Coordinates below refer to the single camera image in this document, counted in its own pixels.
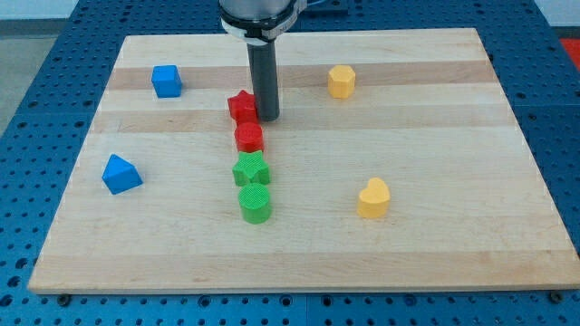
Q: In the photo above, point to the yellow hexagon block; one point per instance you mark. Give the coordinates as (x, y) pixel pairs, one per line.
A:
(341, 81)

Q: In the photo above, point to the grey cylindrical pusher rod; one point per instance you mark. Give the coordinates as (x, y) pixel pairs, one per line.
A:
(263, 69)

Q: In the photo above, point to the red star block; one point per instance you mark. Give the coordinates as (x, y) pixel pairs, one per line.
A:
(242, 107)

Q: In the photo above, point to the yellow heart block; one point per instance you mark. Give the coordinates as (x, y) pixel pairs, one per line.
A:
(374, 199)

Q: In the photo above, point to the red cylinder block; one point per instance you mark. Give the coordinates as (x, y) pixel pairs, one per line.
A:
(249, 137)

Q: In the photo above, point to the blue triangular prism block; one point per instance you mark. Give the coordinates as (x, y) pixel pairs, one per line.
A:
(120, 175)

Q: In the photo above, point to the blue cube block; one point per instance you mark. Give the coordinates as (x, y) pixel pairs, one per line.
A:
(166, 81)

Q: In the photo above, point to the green cylinder block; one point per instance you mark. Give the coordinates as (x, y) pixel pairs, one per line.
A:
(254, 202)

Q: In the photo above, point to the wooden board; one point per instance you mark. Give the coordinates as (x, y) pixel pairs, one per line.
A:
(469, 209)

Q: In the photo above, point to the blue perforated metal table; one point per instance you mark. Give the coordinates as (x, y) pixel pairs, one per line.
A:
(41, 143)

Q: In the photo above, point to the green star block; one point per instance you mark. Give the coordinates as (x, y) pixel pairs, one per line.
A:
(251, 168)

